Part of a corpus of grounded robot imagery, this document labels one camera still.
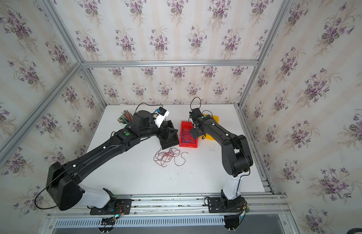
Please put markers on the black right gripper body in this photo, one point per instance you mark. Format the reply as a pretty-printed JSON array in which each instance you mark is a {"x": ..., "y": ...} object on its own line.
[{"x": 194, "y": 132}]

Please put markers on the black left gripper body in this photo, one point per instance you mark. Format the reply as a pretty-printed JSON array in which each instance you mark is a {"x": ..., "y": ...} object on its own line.
[{"x": 161, "y": 135}]

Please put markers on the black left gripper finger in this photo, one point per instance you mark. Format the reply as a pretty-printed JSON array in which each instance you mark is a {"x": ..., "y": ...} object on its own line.
[
  {"x": 169, "y": 125},
  {"x": 174, "y": 135}
]

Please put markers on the black plastic bin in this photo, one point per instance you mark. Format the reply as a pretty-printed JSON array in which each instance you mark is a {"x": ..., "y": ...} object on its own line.
[{"x": 167, "y": 144}]

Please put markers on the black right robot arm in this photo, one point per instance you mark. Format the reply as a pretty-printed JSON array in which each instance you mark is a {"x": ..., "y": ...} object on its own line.
[{"x": 236, "y": 155}]

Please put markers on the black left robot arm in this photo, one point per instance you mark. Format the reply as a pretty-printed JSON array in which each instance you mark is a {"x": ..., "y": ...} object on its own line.
[{"x": 64, "y": 181}]

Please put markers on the yellow plastic bin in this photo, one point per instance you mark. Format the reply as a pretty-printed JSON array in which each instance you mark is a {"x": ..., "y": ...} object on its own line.
[{"x": 213, "y": 118}]

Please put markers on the red plastic bin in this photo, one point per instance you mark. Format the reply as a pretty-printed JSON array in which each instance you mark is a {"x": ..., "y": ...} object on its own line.
[{"x": 186, "y": 140}]

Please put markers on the coloured pencils bundle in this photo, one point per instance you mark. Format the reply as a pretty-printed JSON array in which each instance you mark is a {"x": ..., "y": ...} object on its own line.
[{"x": 125, "y": 117}]

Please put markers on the white ventilation grille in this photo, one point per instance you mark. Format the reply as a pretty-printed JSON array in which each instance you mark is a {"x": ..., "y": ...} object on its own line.
[{"x": 144, "y": 221}]

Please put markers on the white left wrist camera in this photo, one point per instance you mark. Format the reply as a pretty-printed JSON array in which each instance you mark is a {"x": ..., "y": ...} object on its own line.
[{"x": 160, "y": 115}]

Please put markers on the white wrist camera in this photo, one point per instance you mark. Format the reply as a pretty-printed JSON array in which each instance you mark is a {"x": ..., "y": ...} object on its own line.
[
  {"x": 160, "y": 115},
  {"x": 195, "y": 114}
]

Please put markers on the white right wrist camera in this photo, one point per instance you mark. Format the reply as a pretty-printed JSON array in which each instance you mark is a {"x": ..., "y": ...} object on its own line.
[{"x": 195, "y": 114}]

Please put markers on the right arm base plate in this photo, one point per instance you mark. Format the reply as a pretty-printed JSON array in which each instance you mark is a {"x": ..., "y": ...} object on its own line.
[{"x": 220, "y": 205}]

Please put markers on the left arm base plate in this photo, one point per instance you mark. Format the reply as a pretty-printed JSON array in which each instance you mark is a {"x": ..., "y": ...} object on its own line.
[{"x": 118, "y": 206}]

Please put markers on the aluminium rail frame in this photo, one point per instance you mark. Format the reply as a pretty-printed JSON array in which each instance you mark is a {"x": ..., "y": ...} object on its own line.
[{"x": 192, "y": 204}]

